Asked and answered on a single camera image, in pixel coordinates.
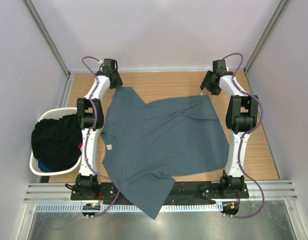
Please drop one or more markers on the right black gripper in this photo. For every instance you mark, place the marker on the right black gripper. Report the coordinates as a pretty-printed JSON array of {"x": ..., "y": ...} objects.
[{"x": 215, "y": 91}]

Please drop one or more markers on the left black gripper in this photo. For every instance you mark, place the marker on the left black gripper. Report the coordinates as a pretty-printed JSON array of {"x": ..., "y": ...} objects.
[{"x": 118, "y": 83}]

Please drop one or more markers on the grey-blue t shirt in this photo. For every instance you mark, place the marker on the grey-blue t shirt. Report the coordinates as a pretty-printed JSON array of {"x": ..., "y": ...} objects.
[{"x": 149, "y": 144}]

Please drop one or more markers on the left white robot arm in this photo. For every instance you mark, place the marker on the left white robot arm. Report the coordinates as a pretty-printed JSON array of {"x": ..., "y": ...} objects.
[{"x": 90, "y": 120}]

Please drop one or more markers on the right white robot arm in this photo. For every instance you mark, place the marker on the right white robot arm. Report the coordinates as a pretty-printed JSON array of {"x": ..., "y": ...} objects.
[{"x": 241, "y": 118}]

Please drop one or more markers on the white laundry basket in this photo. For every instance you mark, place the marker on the white laundry basket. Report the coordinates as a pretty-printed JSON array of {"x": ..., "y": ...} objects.
[{"x": 56, "y": 113}]

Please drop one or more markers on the black t shirt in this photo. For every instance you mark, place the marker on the black t shirt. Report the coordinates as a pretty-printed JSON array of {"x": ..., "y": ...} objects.
[{"x": 55, "y": 142}]

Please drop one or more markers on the blue garment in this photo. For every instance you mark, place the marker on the blue garment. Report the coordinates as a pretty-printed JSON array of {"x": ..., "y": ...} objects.
[{"x": 44, "y": 168}]

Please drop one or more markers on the left corner aluminium post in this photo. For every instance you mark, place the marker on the left corner aluminium post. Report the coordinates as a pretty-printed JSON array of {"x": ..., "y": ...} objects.
[{"x": 45, "y": 34}]

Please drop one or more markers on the corner aluminium post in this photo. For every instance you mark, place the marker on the corner aluminium post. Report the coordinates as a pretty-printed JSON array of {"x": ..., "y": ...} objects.
[
  {"x": 45, "y": 34},
  {"x": 279, "y": 10}
]

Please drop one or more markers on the right corner aluminium post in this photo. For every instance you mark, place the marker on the right corner aluminium post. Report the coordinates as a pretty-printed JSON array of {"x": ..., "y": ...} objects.
[{"x": 279, "y": 10}]

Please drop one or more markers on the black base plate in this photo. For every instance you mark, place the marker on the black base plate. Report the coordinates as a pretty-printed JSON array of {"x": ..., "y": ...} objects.
[{"x": 182, "y": 193}]

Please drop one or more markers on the aluminium rail frame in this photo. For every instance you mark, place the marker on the aluminium rail frame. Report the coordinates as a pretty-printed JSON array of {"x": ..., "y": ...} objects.
[{"x": 57, "y": 192}]

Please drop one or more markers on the white slotted cable duct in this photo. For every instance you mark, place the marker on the white slotted cable duct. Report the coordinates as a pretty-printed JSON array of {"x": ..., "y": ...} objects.
[{"x": 92, "y": 207}]

